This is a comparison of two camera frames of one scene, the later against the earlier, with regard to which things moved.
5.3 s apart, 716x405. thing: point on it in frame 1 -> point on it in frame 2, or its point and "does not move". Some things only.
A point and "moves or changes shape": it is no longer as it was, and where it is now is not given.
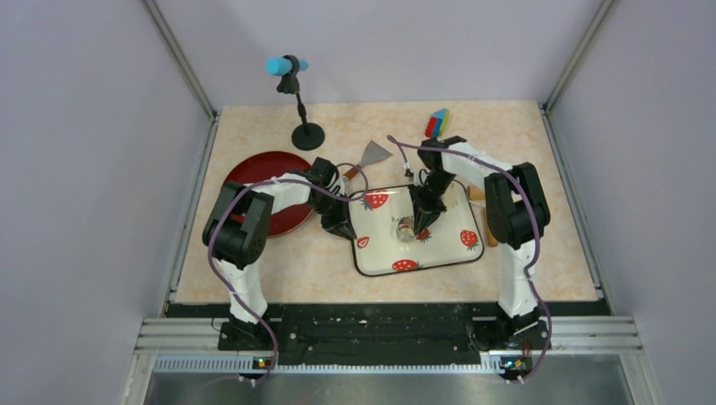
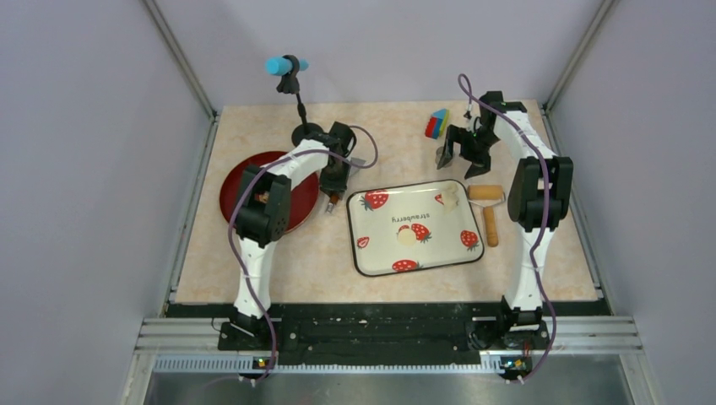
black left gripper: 341,224 -> 339,186
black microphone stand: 307,136 does not move
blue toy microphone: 280,66 does not move
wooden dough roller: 477,192 does not move
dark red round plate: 265,164 does not move
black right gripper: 425,212 -> 480,163
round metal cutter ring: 398,234 moves or changes shape
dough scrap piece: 449,198 does not move
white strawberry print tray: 383,222 does not move
